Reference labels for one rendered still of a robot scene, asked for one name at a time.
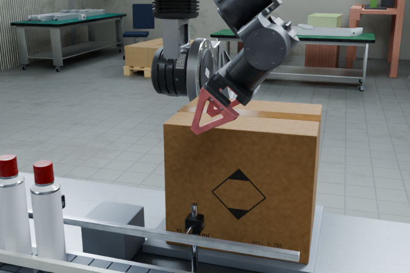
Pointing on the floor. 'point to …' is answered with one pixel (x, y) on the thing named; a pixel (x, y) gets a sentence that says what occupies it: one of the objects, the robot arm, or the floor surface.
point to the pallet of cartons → (141, 56)
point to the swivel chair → (141, 20)
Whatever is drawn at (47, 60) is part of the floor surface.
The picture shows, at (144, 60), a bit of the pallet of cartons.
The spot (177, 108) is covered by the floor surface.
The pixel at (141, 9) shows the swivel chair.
